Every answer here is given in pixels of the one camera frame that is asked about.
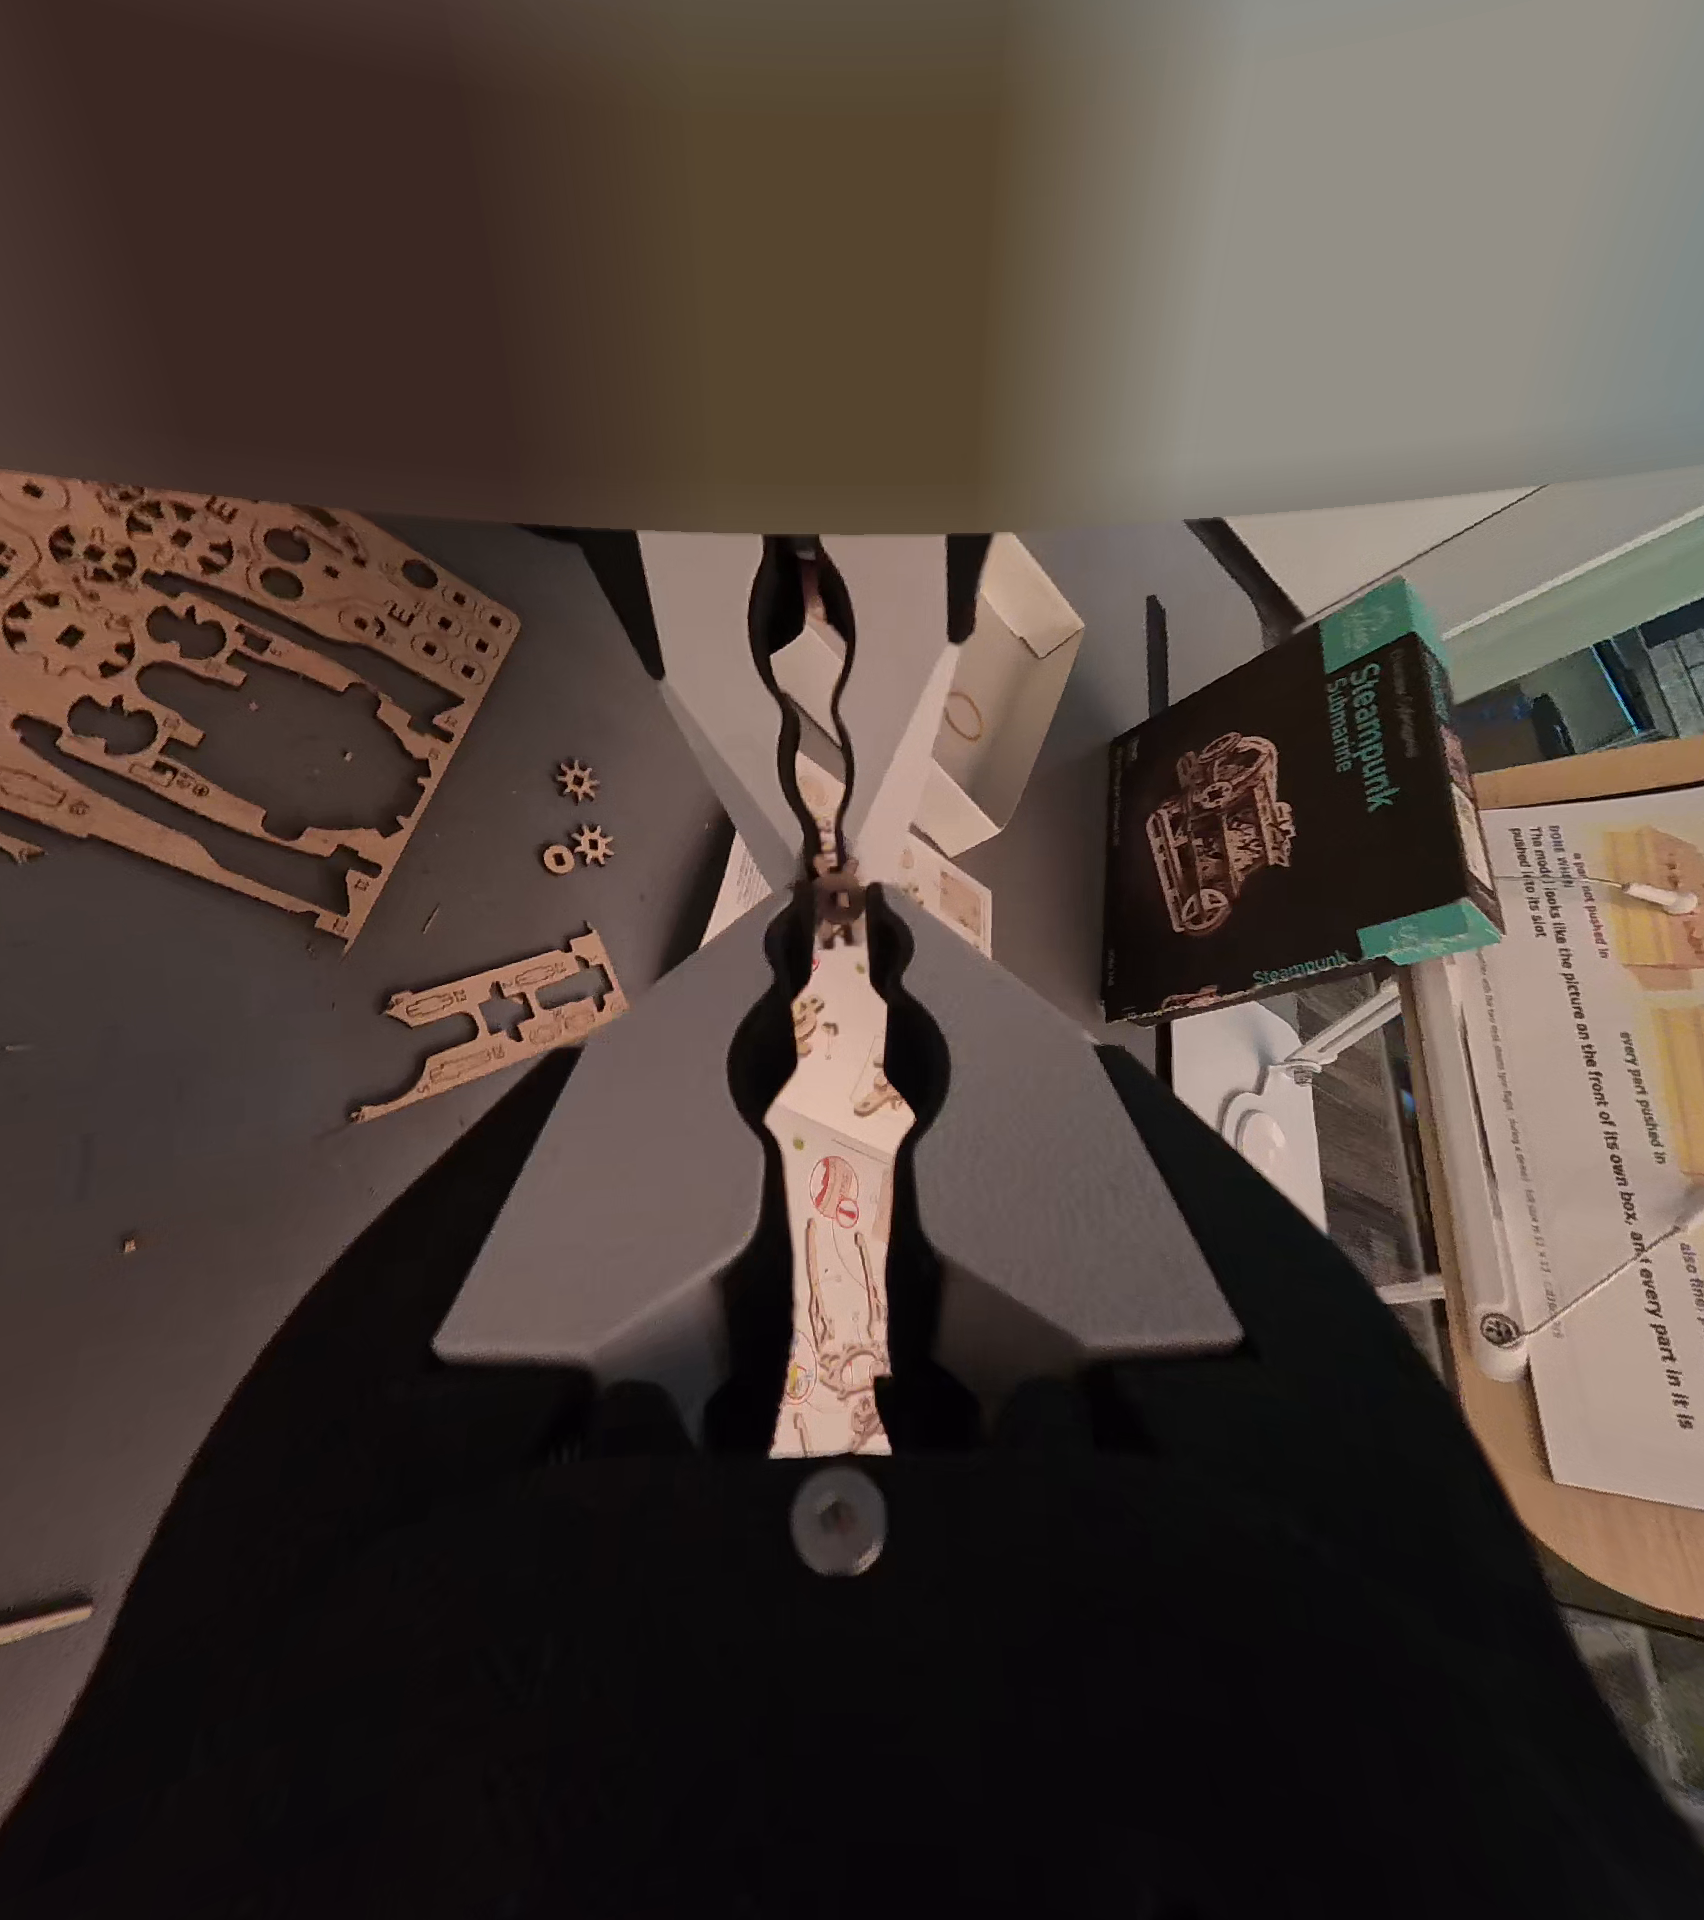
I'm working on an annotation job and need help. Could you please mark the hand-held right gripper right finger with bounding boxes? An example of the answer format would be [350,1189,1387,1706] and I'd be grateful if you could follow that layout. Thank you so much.
[858,882,1244,1453]

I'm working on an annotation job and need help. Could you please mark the black and teal kit box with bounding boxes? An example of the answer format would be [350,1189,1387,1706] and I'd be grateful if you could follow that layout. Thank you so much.
[1104,576,1506,1025]

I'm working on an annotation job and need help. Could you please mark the printed instruction sheet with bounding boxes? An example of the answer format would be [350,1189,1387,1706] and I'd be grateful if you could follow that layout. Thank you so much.
[1475,763,1704,1531]

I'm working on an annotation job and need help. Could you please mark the white document holder stand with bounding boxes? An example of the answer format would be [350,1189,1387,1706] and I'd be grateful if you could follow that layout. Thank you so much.
[1219,960,1537,1382]

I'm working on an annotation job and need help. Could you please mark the small plywood sheet fragment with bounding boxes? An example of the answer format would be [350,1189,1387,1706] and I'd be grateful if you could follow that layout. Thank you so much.
[348,924,630,1127]

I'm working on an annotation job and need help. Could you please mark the wooden display board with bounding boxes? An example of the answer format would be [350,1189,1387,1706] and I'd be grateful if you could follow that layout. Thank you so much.
[1407,726,1704,1660]

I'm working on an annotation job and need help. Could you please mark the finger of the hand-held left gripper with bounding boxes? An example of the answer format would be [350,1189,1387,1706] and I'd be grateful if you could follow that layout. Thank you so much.
[575,524,825,888]
[807,531,1000,878]

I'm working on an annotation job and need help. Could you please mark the assembly instruction booklet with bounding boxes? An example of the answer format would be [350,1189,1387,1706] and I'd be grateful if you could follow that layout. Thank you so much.
[708,742,1000,1460]

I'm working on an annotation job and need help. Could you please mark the white cardboard box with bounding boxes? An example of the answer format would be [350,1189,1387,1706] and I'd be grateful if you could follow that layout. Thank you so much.
[768,531,1090,859]

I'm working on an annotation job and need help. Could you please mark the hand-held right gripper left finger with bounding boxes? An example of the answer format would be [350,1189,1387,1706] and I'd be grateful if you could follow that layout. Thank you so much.
[432,882,812,1457]

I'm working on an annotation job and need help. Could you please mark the large laser-cut plywood sheet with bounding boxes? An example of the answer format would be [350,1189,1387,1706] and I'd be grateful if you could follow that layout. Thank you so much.
[0,453,525,955]

